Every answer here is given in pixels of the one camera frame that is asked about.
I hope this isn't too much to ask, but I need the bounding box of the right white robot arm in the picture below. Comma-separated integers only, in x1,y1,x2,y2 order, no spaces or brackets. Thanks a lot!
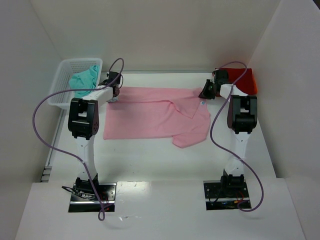
198,69,258,198

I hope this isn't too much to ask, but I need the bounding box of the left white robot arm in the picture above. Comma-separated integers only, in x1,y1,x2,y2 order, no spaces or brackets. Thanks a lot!
68,71,123,195

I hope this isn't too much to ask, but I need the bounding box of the pink polo shirt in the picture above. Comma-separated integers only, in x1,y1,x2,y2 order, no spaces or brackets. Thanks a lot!
103,87,211,149

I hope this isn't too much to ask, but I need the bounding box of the teal t shirt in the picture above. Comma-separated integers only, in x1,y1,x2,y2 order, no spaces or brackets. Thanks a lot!
68,65,100,98

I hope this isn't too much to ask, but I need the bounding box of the white plastic basket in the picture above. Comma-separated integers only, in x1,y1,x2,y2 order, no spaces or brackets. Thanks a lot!
47,58,103,110

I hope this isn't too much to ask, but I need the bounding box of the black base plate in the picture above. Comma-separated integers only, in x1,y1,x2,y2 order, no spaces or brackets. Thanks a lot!
203,181,252,211
68,182,117,213

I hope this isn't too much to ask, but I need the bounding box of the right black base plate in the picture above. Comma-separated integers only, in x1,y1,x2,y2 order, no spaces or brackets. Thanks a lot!
203,181,252,211

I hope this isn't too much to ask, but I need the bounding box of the white cable chain segment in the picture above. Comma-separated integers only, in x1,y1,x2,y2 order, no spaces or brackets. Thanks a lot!
40,166,53,183

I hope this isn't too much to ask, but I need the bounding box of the red folded t shirt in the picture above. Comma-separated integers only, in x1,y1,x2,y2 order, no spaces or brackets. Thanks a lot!
215,67,258,99

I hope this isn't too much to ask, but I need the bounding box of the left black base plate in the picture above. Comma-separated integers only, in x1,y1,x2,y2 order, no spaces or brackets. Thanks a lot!
68,182,117,213

